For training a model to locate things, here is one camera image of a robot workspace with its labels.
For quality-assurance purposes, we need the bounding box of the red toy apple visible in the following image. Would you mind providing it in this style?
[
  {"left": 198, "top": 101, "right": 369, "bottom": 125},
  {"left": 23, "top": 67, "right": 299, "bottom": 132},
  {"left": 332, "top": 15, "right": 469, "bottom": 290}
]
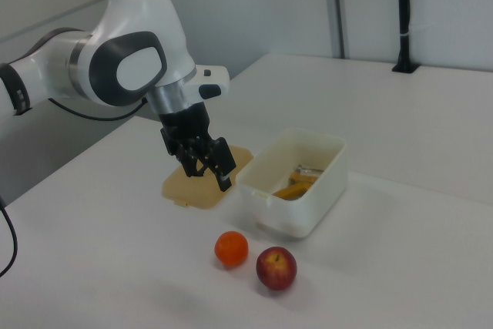
[{"left": 256, "top": 246, "right": 298, "bottom": 291}]

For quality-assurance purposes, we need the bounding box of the white plastic container box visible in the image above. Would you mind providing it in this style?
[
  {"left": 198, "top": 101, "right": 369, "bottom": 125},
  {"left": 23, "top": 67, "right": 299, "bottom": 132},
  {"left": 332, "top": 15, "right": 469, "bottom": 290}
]
[{"left": 235, "top": 127, "right": 348, "bottom": 240}]

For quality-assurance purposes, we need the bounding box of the orange toy fruit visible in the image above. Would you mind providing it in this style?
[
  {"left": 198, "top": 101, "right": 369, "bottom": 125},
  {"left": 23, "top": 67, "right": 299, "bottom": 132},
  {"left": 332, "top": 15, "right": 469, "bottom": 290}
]
[{"left": 214, "top": 230, "right": 250, "bottom": 267}]

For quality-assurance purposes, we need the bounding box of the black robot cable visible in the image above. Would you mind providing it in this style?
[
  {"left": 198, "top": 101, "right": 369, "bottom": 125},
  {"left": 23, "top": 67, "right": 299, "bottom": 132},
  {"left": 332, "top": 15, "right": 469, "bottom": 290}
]
[{"left": 0, "top": 96, "right": 150, "bottom": 278}]

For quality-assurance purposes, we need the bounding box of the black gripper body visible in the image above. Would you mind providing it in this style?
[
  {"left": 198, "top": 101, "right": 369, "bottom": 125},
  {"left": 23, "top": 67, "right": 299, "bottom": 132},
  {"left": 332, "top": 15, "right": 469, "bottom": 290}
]
[{"left": 157, "top": 102, "right": 213, "bottom": 156}]

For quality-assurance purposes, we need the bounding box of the beige plastic container lid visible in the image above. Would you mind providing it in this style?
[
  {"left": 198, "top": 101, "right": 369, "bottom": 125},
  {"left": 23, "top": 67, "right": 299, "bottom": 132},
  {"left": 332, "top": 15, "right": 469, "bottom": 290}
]
[{"left": 160, "top": 144, "right": 254, "bottom": 210}]

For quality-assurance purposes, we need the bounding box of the black pole with base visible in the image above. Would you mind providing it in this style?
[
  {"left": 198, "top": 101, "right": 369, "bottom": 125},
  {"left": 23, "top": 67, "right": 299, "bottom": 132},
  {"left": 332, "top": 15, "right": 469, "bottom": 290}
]
[{"left": 391, "top": 0, "right": 420, "bottom": 74}]

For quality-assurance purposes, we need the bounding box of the grey partition post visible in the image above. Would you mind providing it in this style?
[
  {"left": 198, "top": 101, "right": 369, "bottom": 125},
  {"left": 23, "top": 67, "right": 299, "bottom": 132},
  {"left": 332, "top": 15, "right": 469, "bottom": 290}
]
[{"left": 330, "top": 0, "right": 347, "bottom": 59}]

